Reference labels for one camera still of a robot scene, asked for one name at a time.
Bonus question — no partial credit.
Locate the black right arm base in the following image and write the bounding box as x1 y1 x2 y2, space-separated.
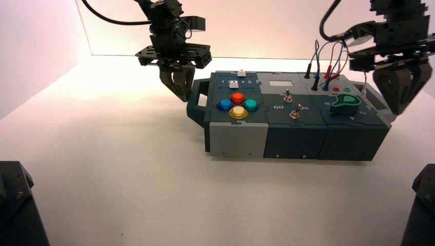
400 163 435 246

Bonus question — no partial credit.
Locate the black jumper cable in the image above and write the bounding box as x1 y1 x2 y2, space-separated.
304 39 322 92

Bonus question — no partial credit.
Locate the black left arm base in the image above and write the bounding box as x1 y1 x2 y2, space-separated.
0 160 51 246

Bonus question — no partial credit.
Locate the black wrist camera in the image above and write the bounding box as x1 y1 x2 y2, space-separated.
183 16 206 33
350 20 378 47

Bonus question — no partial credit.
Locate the dark teal grey control box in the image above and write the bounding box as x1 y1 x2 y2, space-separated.
186 70 398 162

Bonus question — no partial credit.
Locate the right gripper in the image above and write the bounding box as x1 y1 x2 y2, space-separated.
348 15 435 115

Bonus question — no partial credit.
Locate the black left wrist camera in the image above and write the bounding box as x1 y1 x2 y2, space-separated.
183 16 206 33

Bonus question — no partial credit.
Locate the blue jumper cable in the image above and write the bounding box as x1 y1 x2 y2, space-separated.
314 41 344 92

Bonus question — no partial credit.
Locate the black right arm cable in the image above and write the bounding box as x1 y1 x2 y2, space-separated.
319 0 351 42

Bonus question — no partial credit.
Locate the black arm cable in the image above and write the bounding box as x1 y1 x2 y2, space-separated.
81 0 152 26
319 0 351 42

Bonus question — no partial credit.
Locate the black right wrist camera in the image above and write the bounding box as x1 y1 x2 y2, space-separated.
350 20 378 47

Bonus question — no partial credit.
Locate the red jumper cable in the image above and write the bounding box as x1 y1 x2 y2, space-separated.
323 41 350 82

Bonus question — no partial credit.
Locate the green rotary selector knob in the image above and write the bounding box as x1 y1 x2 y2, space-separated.
331 94 362 115

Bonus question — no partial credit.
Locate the yellow round push button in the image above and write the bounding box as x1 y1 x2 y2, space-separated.
229 106 249 120

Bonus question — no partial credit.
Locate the blue round push button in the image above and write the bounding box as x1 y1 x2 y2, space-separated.
216 98 234 111

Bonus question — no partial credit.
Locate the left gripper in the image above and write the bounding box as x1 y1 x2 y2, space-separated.
135 34 212 103

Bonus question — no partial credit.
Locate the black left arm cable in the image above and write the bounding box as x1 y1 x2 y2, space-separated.
81 0 152 26

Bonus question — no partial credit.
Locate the teal round push button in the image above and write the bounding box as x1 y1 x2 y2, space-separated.
243 99 261 112

